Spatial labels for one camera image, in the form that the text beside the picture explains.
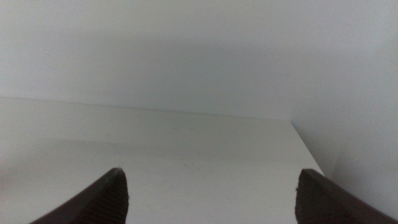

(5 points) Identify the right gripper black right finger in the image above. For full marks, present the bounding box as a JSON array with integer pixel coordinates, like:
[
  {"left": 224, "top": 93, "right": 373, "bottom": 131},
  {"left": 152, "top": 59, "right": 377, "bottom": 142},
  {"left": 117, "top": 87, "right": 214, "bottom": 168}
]
[{"left": 294, "top": 168, "right": 398, "bottom": 224}]

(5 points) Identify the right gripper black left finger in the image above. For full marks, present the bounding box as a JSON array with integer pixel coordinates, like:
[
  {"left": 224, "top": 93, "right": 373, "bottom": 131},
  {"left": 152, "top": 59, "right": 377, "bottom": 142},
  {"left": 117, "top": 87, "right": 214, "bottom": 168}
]
[{"left": 29, "top": 167, "right": 130, "bottom": 224}]

